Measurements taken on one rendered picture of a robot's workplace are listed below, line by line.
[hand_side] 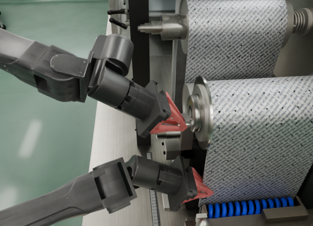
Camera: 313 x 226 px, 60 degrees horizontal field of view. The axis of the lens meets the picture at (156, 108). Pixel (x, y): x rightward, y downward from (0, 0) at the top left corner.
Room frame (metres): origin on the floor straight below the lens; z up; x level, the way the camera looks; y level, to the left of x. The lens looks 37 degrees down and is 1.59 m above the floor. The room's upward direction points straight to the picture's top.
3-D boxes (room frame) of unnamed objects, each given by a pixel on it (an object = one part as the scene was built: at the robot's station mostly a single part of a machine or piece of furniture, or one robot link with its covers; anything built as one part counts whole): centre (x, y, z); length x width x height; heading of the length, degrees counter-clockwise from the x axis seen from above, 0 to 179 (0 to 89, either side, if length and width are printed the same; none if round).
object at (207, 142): (0.43, -0.09, 1.25); 0.15 x 0.01 x 0.15; 6
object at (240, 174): (0.38, -0.22, 1.11); 0.23 x 0.01 x 0.18; 96
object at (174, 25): (0.68, -0.04, 1.33); 0.06 x 0.06 x 0.06; 6
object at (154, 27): (0.67, 0.02, 1.33); 0.06 x 0.03 x 0.03; 96
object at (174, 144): (0.46, -0.05, 1.05); 0.06 x 0.05 x 0.31; 96
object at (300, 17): (0.71, -0.36, 1.33); 0.07 x 0.07 x 0.07; 6
